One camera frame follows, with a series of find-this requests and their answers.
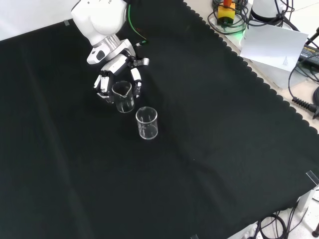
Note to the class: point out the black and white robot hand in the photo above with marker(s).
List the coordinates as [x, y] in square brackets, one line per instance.
[117, 64]

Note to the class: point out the clear glass beaker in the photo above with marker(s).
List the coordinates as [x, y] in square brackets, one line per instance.
[147, 127]
[123, 102]

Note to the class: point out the clear cloth clamp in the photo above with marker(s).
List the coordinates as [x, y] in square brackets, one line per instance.
[66, 23]
[312, 177]
[194, 236]

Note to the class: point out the black bench cloth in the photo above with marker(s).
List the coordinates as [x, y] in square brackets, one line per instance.
[159, 174]

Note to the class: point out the yellow stop button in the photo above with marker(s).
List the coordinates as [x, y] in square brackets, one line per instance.
[225, 13]

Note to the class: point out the pale grey board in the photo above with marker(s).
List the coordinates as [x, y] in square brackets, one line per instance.
[269, 73]

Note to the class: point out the white device with black band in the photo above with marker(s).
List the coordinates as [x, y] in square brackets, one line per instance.
[261, 8]

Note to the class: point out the white paper sheet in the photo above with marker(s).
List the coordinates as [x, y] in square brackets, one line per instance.
[271, 47]

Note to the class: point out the black power adapter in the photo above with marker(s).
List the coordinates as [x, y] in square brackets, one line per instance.
[309, 53]

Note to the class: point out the black tripod leg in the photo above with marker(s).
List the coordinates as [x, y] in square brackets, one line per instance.
[312, 37]

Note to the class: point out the white bench leg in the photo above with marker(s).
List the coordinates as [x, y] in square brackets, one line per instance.
[306, 199]

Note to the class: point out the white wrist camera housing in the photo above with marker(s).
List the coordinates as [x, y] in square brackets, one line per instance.
[96, 56]

